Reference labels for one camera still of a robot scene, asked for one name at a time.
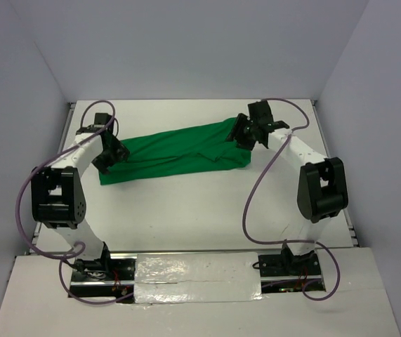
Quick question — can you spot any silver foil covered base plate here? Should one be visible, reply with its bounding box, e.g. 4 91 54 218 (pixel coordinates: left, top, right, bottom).
133 252 263 304

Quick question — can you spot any green t shirt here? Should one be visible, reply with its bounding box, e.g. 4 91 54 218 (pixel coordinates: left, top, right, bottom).
98 117 251 185

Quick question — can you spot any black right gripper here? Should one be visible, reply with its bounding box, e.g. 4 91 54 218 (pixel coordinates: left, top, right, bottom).
225 112 258 151

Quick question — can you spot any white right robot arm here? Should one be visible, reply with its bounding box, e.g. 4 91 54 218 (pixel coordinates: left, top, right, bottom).
226 100 348 277

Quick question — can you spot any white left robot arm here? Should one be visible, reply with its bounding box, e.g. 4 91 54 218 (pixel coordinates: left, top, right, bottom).
31 113 130 280

